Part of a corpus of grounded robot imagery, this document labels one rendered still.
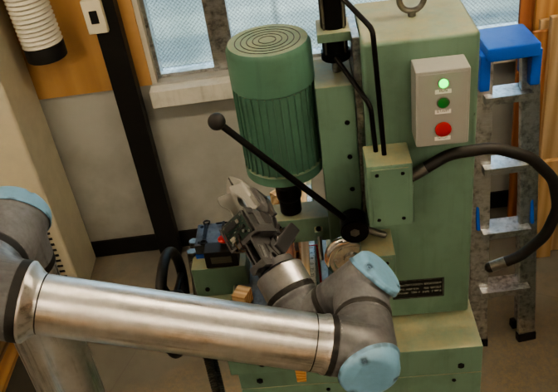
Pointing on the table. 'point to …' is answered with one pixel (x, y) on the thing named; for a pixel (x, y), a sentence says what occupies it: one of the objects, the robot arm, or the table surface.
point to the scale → (312, 264)
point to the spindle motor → (276, 101)
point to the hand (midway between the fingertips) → (234, 183)
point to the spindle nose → (289, 200)
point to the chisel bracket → (306, 221)
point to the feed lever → (348, 224)
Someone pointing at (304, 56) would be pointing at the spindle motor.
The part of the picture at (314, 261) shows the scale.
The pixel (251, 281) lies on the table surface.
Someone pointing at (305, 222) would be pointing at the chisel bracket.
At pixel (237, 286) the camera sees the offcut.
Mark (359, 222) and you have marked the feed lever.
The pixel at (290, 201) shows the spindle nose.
